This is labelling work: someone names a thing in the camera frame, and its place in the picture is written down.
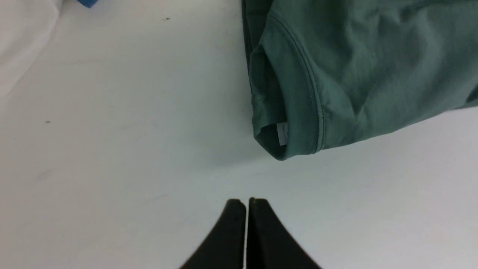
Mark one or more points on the green long-sleeved shirt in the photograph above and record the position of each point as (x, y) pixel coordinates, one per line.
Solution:
(328, 73)

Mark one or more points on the white shirt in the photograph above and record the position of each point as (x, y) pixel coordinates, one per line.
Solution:
(25, 29)

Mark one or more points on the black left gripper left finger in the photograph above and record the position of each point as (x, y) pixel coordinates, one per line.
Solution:
(223, 247)

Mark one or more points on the blue shirt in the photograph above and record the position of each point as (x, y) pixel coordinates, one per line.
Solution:
(88, 3)

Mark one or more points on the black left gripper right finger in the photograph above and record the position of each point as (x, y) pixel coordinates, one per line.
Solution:
(269, 245)

